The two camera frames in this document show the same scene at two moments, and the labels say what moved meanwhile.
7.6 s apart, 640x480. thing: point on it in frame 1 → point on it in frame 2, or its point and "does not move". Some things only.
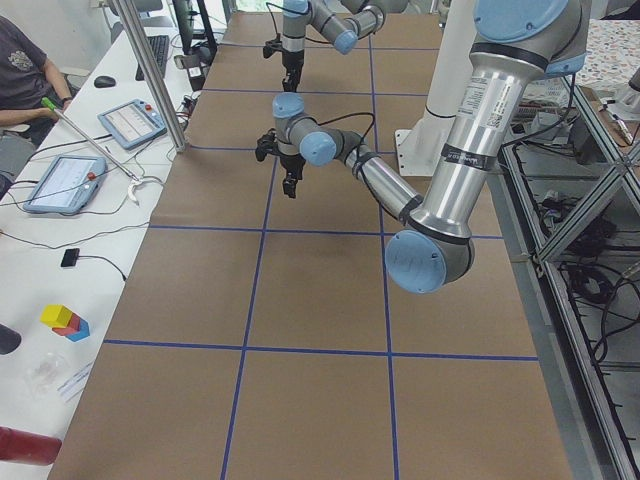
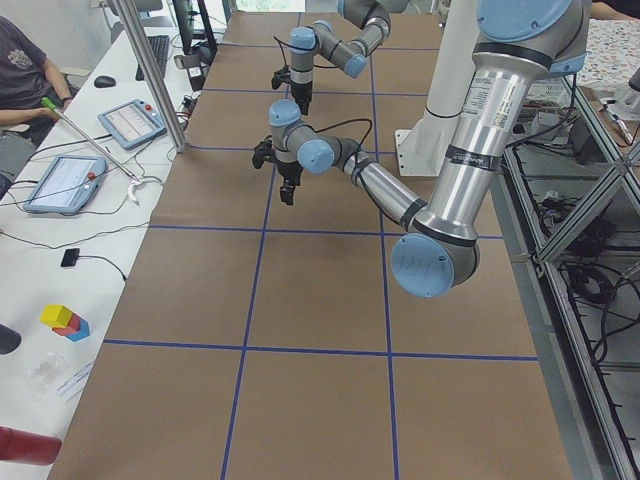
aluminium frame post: [151, 72] does not move
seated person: [26, 81] does not move
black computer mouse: [104, 82] does not move
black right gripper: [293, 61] → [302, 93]
